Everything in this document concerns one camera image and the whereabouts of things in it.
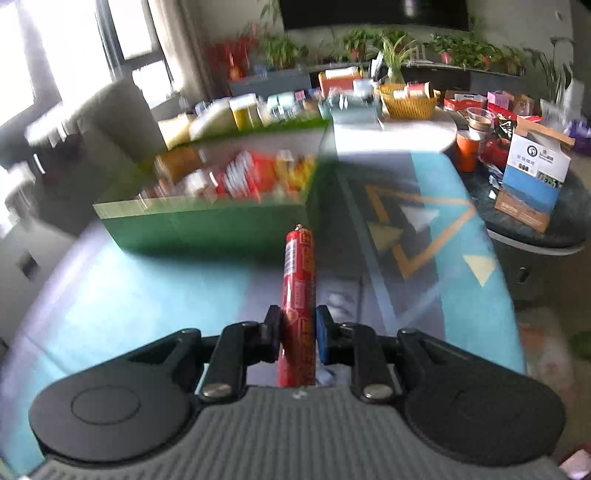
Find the pile of snack packets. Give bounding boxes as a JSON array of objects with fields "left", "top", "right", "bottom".
[{"left": 139, "top": 150, "right": 319, "bottom": 204}]

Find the yellow woven basket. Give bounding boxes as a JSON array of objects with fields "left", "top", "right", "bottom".
[{"left": 379, "top": 83, "right": 441, "bottom": 120}]

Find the beige curtain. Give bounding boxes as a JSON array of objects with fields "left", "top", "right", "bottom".
[{"left": 152, "top": 0, "right": 218, "bottom": 100}]

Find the orange cup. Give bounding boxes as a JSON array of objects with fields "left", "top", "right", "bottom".
[{"left": 456, "top": 130, "right": 483, "bottom": 172}]

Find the orange tissue box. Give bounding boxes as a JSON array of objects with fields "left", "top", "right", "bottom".
[{"left": 318, "top": 67, "right": 365, "bottom": 95}]

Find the dark round coffee table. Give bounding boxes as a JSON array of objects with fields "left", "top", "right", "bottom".
[{"left": 457, "top": 120, "right": 591, "bottom": 305}]

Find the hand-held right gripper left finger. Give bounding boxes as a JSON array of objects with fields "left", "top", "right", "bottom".
[{"left": 126, "top": 305, "right": 283, "bottom": 400}]

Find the red sausage stick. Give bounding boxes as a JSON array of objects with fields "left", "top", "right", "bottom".
[{"left": 277, "top": 224, "right": 317, "bottom": 388}]

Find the window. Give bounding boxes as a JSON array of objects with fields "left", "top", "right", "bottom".
[{"left": 0, "top": 0, "right": 171, "bottom": 121}]

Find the teal storage tray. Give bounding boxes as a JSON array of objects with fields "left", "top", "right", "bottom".
[{"left": 323, "top": 95, "right": 384, "bottom": 123}]

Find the red flat box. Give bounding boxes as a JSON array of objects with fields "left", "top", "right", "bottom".
[{"left": 444, "top": 92, "right": 488, "bottom": 112}]

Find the tall broad-leaf plant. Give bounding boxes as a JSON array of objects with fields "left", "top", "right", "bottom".
[{"left": 531, "top": 37, "right": 578, "bottom": 104}]

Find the purple gift bag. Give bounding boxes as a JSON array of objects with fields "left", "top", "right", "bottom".
[{"left": 570, "top": 119, "right": 591, "bottom": 155}]

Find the clear plastic cup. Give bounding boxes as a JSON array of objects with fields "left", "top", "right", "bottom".
[{"left": 466, "top": 107, "right": 495, "bottom": 134}]

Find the black wall television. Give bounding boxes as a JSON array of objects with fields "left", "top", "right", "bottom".
[{"left": 279, "top": 0, "right": 472, "bottom": 32}]

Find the blue white carton box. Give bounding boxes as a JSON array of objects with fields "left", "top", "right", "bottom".
[{"left": 494, "top": 115, "right": 575, "bottom": 234}]

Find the yellow canister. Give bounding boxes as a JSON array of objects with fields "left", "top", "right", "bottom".
[{"left": 229, "top": 95, "right": 259, "bottom": 130}]

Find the green gift box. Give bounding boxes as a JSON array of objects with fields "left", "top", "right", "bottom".
[{"left": 92, "top": 117, "right": 338, "bottom": 259}]

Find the blue patterned table cloth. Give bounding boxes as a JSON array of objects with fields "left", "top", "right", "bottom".
[{"left": 0, "top": 152, "right": 527, "bottom": 462}]

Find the potted green plant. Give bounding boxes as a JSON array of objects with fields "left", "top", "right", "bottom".
[
  {"left": 344, "top": 28, "right": 384, "bottom": 61},
  {"left": 263, "top": 34, "right": 305, "bottom": 70},
  {"left": 429, "top": 32, "right": 497, "bottom": 70},
  {"left": 501, "top": 46, "right": 527, "bottom": 75}
]

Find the spider plant in vase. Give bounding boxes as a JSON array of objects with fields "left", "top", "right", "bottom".
[{"left": 374, "top": 34, "right": 416, "bottom": 86}]

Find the grey television cabinet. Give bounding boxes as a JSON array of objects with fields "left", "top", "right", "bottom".
[{"left": 228, "top": 62, "right": 527, "bottom": 97}]

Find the grey sofa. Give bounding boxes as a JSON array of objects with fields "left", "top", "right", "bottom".
[{"left": 0, "top": 76, "right": 162, "bottom": 232}]

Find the red flower decoration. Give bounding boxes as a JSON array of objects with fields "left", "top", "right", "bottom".
[{"left": 205, "top": 37, "right": 259, "bottom": 81}]

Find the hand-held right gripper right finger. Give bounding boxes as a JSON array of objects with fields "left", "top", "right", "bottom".
[{"left": 315, "top": 305, "right": 467, "bottom": 401}]

